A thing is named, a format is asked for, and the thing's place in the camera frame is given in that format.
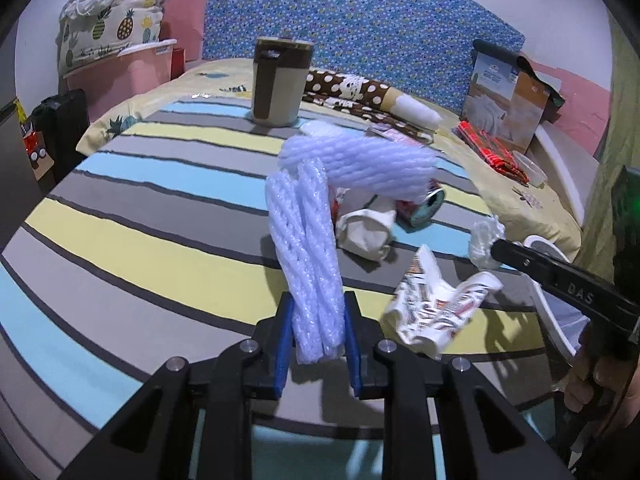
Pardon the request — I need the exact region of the red drink can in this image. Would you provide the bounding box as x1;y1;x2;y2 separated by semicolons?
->
395;184;446;233

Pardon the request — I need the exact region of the pink tissue pack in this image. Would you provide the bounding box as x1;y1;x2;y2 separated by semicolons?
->
366;126;433;145

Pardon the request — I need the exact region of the striped blanket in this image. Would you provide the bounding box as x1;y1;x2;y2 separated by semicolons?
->
0;95;551;480

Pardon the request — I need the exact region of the white round trash bin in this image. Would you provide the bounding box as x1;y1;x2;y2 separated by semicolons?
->
522;235;588;366

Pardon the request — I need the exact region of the black suitcase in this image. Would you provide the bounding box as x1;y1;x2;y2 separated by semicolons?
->
30;89;92;183

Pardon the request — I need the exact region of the long white foam net sleeve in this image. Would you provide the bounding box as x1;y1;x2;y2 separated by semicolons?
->
265;120;438;366

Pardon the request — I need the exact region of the pineapple print quilt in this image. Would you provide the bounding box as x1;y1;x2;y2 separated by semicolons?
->
57;0;188;78

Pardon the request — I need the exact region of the white bed frame board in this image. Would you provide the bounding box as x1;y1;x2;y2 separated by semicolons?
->
530;122;601;228

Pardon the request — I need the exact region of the red plaid cloth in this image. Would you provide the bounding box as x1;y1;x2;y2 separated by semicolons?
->
452;120;531;183

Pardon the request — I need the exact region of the blue patterned headboard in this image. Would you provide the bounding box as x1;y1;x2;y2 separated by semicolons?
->
202;0;526;116

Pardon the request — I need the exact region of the bedding package box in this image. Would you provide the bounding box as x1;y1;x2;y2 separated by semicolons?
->
459;39;568;153

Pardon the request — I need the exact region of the person's right hand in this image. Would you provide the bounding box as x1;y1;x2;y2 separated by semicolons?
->
564;341;632;427

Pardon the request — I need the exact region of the red and white toy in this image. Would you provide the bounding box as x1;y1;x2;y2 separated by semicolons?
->
22;130;48;166

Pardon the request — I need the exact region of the green curtain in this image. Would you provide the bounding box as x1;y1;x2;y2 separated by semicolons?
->
575;10;640;281

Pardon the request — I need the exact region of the pink storage box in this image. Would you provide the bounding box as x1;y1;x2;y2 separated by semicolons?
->
62;37;178;126

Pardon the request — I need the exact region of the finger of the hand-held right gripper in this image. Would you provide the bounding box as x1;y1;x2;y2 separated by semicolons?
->
490;237;563;288

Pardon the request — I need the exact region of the yellow bed sheet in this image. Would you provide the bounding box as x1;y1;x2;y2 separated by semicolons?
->
75;57;583;263

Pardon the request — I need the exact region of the white paper cup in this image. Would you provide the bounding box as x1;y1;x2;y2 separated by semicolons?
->
335;199;398;262

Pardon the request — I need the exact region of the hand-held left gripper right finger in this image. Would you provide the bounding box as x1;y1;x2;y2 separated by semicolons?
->
342;290;576;480

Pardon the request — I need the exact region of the brown polka dot blanket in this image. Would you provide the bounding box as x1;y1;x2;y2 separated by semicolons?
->
302;67;443;143

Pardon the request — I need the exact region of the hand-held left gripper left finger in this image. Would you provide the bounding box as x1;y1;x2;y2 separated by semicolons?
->
60;291;298;480

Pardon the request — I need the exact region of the white bowl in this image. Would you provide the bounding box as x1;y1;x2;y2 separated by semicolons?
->
512;152;548;188

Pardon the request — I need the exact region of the brown and beige mug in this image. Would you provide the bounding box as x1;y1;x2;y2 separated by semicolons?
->
251;36;314;127

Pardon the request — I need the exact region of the crushed printed paper cup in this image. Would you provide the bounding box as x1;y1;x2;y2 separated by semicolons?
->
381;244;505;361

